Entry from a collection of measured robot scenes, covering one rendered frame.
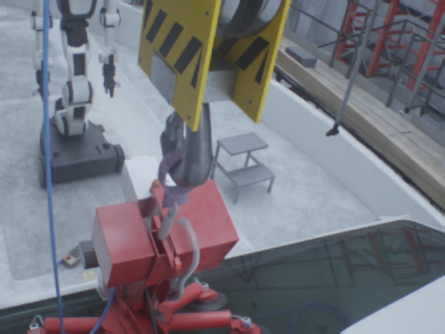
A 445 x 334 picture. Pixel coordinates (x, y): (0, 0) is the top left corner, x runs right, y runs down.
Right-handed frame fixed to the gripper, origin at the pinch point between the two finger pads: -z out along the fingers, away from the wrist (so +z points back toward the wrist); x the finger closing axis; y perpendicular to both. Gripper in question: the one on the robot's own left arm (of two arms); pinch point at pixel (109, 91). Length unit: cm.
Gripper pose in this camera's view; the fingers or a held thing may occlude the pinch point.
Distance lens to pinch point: 303.9
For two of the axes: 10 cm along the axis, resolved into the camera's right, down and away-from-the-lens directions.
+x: 5.3, 3.9, -7.5
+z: 0.8, -9.1, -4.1
